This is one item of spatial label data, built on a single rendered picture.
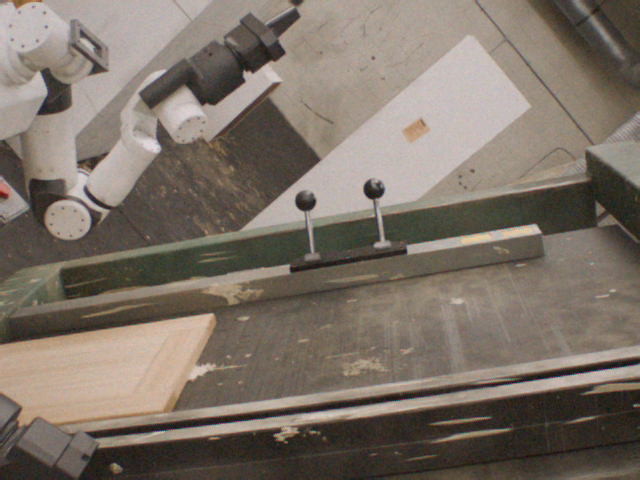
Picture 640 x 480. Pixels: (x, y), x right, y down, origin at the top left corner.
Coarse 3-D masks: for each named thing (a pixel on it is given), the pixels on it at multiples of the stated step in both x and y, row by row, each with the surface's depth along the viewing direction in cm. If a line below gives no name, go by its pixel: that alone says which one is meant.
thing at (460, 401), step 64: (384, 384) 78; (448, 384) 75; (512, 384) 72; (576, 384) 70; (128, 448) 76; (192, 448) 75; (256, 448) 75; (320, 448) 74; (384, 448) 73; (448, 448) 73; (512, 448) 72
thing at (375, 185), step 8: (368, 184) 129; (376, 184) 129; (368, 192) 129; (376, 192) 129; (376, 200) 130; (376, 208) 129; (376, 216) 129; (376, 224) 129; (384, 240) 128; (376, 248) 127; (384, 248) 127
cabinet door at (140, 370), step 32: (192, 320) 122; (0, 352) 125; (32, 352) 122; (64, 352) 120; (96, 352) 118; (128, 352) 115; (160, 352) 112; (192, 352) 110; (0, 384) 112; (32, 384) 110; (64, 384) 108; (96, 384) 106; (128, 384) 104; (160, 384) 101; (32, 416) 99; (64, 416) 97; (96, 416) 95; (128, 416) 94
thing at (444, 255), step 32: (416, 256) 126; (448, 256) 125; (480, 256) 125; (512, 256) 124; (160, 288) 135; (192, 288) 131; (224, 288) 130; (256, 288) 130; (288, 288) 129; (320, 288) 129; (32, 320) 135; (64, 320) 135; (96, 320) 134; (128, 320) 134
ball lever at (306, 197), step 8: (304, 192) 131; (312, 192) 132; (296, 200) 131; (304, 200) 130; (312, 200) 131; (304, 208) 131; (312, 208) 132; (312, 232) 131; (312, 240) 130; (312, 248) 130; (312, 256) 129; (320, 256) 130
